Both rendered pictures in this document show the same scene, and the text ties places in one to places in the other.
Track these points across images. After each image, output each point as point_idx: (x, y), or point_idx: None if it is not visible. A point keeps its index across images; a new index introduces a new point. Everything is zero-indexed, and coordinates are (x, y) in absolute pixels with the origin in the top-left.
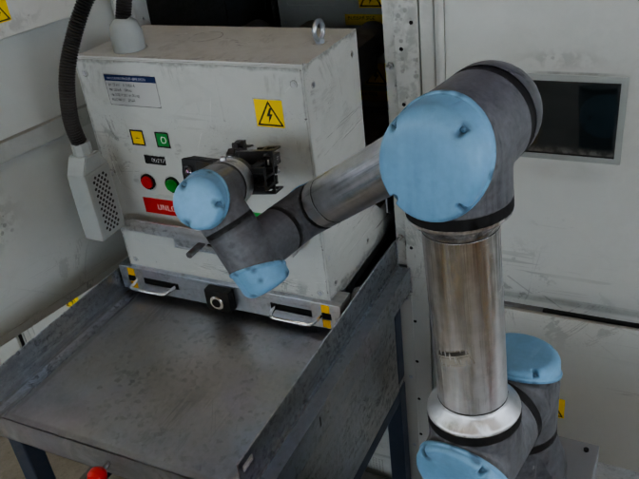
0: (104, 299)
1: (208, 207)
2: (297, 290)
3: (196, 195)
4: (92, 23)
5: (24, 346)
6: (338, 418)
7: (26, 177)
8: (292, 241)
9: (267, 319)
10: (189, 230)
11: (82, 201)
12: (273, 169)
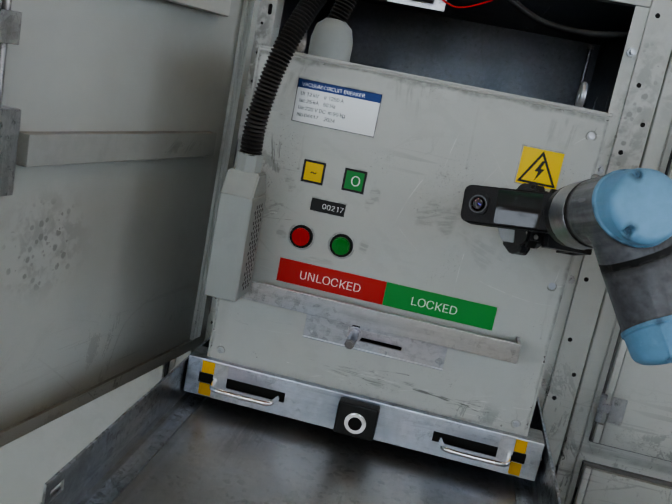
0: (165, 401)
1: (667, 212)
2: (480, 417)
3: (655, 192)
4: (221, 37)
5: (99, 437)
6: None
7: (106, 196)
8: None
9: (412, 459)
10: (360, 309)
11: (229, 235)
12: None
